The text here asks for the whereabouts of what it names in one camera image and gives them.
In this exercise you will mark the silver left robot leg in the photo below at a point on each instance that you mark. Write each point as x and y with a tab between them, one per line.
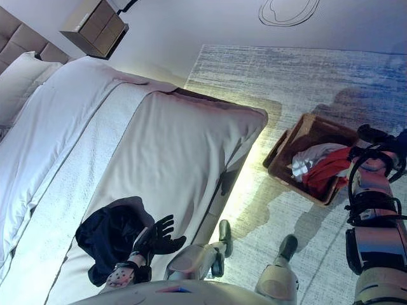
197	257

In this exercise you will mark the dark baseboard strip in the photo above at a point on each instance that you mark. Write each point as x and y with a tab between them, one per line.
127	6

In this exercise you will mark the silver robot leg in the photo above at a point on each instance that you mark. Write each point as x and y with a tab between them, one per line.
276	279
197	257

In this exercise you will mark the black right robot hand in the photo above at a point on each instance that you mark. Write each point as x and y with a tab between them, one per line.
372	136

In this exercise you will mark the grey padded headboard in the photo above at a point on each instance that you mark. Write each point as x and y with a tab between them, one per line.
19	44

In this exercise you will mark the white duvet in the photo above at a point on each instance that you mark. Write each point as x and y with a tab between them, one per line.
63	111

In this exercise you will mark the grey robot torso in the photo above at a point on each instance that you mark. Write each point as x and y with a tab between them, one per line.
175	295

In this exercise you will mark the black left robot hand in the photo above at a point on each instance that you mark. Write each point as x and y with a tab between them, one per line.
159	241

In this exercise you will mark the black garment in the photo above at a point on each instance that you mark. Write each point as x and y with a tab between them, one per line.
111	232

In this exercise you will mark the beige bedspread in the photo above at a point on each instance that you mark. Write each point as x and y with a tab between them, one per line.
175	143

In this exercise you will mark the white textured bed runner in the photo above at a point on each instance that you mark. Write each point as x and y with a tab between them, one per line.
79	165

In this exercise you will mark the brown woven laundry basket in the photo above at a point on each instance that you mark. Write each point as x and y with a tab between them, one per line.
318	127

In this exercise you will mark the red garment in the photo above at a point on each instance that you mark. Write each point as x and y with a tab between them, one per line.
327	174

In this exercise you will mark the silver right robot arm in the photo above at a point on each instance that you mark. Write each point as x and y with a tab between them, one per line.
378	241

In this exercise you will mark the white bed pillow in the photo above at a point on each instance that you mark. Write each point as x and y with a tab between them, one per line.
22	85

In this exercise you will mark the white garment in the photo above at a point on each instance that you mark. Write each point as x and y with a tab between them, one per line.
314	154

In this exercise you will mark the silver right robot leg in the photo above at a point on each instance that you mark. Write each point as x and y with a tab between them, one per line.
276	279

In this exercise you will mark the white oval floor mat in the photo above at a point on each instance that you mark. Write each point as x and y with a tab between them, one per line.
289	12

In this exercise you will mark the brown two-drawer nightstand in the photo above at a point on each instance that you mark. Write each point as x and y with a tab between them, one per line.
95	28

